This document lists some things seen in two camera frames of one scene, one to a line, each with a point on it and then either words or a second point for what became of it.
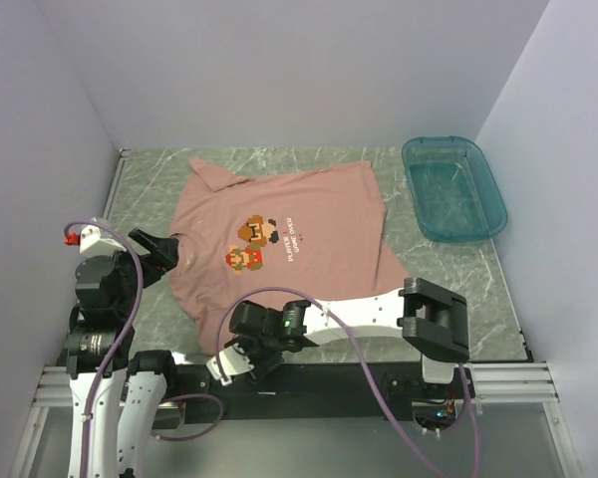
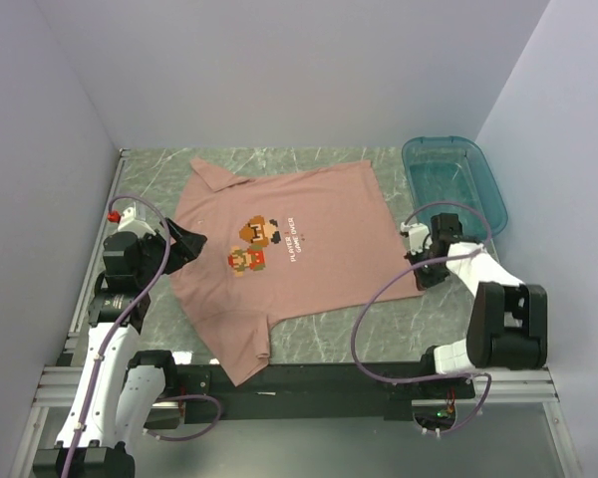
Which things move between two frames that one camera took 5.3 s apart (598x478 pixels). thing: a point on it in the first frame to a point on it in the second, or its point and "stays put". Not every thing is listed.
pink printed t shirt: [314, 229] stays put
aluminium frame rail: [495, 383] stays put
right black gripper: [261, 367] to [425, 282]
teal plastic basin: [454, 194] stays put
